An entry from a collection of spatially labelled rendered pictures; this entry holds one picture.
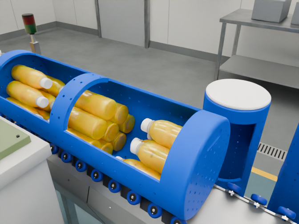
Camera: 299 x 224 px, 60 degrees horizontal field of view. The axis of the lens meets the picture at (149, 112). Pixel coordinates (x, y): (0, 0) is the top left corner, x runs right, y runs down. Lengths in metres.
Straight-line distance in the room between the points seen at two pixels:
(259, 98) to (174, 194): 0.71
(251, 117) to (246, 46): 3.08
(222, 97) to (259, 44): 3.00
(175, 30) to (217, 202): 3.92
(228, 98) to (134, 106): 0.43
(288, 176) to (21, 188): 1.15
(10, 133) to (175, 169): 0.44
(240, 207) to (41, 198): 0.58
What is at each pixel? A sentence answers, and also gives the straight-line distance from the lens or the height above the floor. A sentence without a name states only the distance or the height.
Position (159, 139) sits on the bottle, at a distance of 0.69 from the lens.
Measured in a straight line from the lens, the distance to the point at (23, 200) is 0.78.
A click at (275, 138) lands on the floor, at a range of 2.83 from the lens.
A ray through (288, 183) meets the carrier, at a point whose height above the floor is 0.63.
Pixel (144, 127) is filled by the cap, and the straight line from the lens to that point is 0.73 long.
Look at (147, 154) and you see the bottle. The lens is 0.68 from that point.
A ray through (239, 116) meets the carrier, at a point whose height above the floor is 1.00.
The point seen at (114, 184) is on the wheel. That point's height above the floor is 0.97.
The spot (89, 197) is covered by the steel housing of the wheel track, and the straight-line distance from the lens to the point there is 0.94.
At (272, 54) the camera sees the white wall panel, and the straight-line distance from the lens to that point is 4.12.
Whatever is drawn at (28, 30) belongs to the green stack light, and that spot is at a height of 1.18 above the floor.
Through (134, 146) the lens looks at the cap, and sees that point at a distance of 0.72.
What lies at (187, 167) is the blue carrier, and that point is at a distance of 0.57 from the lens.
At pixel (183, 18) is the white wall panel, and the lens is 4.46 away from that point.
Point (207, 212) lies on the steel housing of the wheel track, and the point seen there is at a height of 0.93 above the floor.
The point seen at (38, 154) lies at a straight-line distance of 0.72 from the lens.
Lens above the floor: 1.58
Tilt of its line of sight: 32 degrees down
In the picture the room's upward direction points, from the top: straight up
